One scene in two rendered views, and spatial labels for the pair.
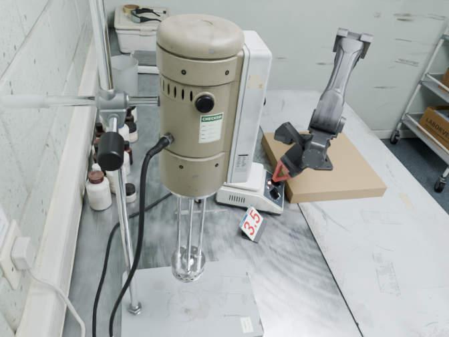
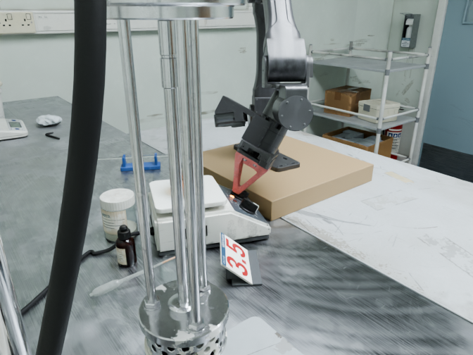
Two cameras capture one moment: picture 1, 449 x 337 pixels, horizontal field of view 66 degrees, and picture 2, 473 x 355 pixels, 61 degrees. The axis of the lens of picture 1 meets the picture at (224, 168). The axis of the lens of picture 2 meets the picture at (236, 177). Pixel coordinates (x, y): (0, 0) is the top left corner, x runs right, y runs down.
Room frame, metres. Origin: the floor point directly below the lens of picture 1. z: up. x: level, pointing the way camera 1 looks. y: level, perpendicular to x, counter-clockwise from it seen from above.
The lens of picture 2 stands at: (0.17, 0.10, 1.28)
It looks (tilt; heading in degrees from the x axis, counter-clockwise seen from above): 23 degrees down; 338
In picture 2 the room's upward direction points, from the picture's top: straight up
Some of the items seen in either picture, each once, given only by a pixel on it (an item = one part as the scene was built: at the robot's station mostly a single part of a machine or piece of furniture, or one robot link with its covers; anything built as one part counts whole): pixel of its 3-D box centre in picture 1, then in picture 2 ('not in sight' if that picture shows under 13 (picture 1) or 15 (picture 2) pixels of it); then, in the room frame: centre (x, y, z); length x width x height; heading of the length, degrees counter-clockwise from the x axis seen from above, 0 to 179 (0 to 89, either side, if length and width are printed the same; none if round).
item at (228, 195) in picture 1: (248, 186); (201, 212); (0.78, -0.08, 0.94); 0.22 x 0.13 x 0.08; 85
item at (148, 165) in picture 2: not in sight; (140, 161); (1.15, -0.03, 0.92); 0.10 x 0.03 x 0.04; 77
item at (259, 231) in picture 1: (254, 223); (239, 257); (0.65, -0.10, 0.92); 0.09 x 0.06 x 0.04; 162
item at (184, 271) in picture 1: (190, 228); (177, 195); (0.40, 0.05, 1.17); 0.07 x 0.07 x 0.25
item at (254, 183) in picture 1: (242, 173); (186, 192); (0.79, -0.05, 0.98); 0.12 x 0.12 x 0.01; 85
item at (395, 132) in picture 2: not in sight; (391, 136); (2.77, -2.40, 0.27); 0.16 x 0.14 x 0.53; 106
